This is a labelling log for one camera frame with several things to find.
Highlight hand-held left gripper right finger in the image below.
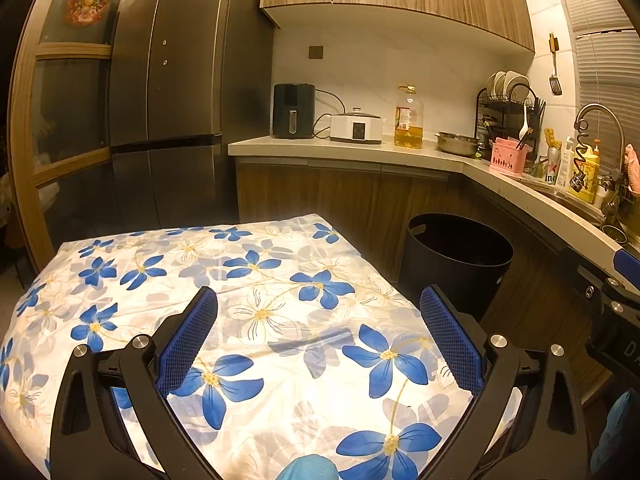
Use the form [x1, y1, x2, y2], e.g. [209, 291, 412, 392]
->
[419, 284, 588, 480]

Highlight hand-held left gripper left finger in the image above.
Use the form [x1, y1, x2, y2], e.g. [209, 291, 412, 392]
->
[50, 286, 221, 480]

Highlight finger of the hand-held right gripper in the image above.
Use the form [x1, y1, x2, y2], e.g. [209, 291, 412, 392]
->
[614, 246, 640, 277]
[559, 247, 626, 302]

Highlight black trash bin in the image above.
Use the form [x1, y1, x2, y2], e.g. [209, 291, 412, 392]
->
[397, 212, 515, 323]

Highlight person's right hand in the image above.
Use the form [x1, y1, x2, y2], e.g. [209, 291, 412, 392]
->
[591, 389, 637, 476]

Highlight person's left hand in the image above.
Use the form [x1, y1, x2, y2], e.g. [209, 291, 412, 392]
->
[282, 454, 342, 480]

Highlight pink dishcloth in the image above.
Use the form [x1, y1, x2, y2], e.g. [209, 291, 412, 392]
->
[624, 144, 640, 191]

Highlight yellow detergent bottle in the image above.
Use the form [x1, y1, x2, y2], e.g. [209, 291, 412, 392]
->
[577, 140, 601, 203]

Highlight blue floral white tablecloth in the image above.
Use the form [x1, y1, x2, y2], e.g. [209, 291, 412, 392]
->
[0, 212, 523, 480]

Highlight white detergent bottle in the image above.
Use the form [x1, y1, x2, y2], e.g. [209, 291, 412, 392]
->
[556, 136, 576, 190]

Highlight silver drink can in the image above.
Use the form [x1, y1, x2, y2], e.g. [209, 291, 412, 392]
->
[542, 146, 561, 185]

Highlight pink utensil basket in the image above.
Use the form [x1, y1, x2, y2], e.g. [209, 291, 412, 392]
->
[489, 140, 531, 177]

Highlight steel kitchen faucet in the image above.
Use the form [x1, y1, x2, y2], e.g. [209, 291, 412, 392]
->
[574, 104, 628, 226]

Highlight black dish rack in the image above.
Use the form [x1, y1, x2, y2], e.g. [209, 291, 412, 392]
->
[474, 85, 546, 161]

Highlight steel mixing bowl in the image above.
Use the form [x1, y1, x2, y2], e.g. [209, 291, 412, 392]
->
[434, 131, 482, 157]

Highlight hanging metal slotted spatula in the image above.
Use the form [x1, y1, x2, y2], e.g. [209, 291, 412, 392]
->
[547, 32, 564, 96]

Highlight wooden lower cabinets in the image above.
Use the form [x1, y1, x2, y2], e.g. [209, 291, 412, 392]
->
[235, 157, 616, 406]

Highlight cooking oil bottle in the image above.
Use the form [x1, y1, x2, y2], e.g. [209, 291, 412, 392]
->
[394, 85, 425, 150]

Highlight white kitchen countertop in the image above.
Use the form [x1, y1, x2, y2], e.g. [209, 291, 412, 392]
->
[227, 136, 640, 281]

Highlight white rice cooker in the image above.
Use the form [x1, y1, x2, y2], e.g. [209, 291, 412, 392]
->
[329, 107, 385, 145]

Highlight window blinds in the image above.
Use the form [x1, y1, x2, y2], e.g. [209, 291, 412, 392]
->
[550, 0, 640, 111]

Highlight black air fryer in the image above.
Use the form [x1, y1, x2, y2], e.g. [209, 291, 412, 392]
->
[271, 83, 316, 140]

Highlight dark steel refrigerator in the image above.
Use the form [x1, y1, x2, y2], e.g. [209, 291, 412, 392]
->
[107, 0, 276, 231]

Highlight wooden glass panel door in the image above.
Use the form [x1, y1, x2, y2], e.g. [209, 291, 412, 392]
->
[7, 0, 161, 276]

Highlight red flower door decal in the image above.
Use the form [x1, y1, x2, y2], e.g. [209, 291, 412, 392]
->
[66, 0, 110, 23]

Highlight black spiral wire holder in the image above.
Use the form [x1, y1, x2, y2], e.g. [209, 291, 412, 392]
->
[570, 130, 591, 193]

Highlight black power cable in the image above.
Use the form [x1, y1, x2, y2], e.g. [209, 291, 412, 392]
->
[312, 89, 348, 138]

